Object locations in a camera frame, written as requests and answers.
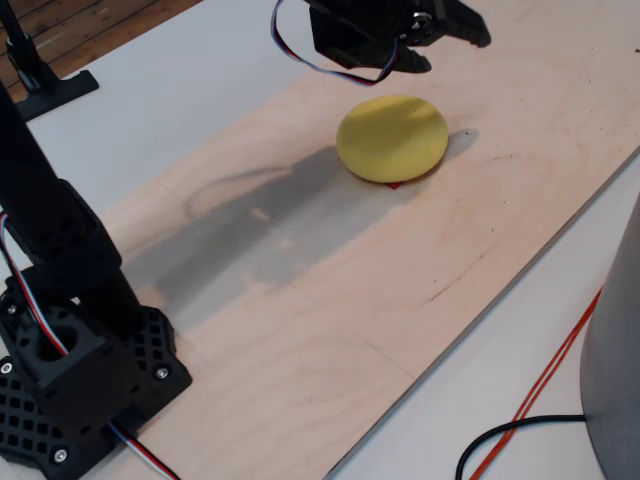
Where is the yellow round foam disc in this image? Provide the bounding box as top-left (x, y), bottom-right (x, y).
top-left (335, 94), bottom-right (450, 184)

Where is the grey round lamp base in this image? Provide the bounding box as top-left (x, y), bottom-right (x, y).
top-left (579, 192), bottom-right (640, 480)

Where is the red white servo cable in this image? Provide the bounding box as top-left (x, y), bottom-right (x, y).
top-left (107, 422), bottom-right (180, 480)
top-left (0, 209), bottom-right (69, 359)
top-left (271, 0), bottom-right (401, 89)

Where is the orange wire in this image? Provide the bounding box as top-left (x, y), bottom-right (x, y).
top-left (479, 299), bottom-right (601, 480)
top-left (467, 287), bottom-right (604, 480)

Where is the thin black cable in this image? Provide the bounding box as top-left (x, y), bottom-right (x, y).
top-left (454, 413), bottom-right (589, 480)

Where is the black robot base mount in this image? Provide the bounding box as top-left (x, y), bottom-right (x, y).
top-left (0, 272), bottom-right (194, 479)

